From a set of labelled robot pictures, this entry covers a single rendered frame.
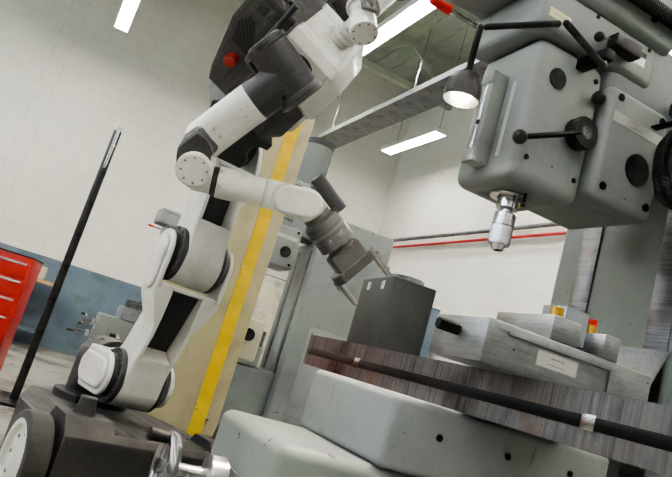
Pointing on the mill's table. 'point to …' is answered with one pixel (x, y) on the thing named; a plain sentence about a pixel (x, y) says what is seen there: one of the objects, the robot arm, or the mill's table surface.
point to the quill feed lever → (587, 134)
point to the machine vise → (540, 356)
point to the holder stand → (392, 313)
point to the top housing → (481, 5)
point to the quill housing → (480, 177)
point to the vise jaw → (545, 326)
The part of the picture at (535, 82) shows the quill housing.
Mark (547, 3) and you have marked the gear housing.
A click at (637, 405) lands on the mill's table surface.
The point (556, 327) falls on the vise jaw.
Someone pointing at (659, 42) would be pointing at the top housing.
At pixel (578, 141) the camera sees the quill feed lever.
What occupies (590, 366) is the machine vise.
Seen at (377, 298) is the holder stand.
